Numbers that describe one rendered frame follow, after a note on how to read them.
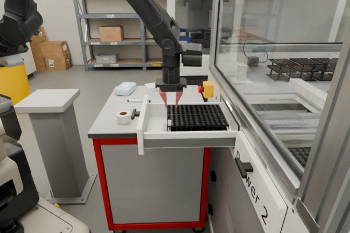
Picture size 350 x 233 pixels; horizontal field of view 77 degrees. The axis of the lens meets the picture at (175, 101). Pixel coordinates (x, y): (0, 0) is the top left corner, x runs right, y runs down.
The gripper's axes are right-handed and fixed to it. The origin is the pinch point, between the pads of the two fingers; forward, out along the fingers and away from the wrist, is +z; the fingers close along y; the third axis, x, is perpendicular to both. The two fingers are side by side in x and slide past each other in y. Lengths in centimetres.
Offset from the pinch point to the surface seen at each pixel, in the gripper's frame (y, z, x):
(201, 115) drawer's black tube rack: -11.6, 7.1, -5.9
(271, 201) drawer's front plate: -21.4, 4.8, 36.1
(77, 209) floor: 65, 98, -37
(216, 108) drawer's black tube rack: -18.5, 7.3, -11.4
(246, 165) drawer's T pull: -19.5, 5.3, 24.5
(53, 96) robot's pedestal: 74, 22, -58
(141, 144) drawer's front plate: 10.0, 10.3, 8.2
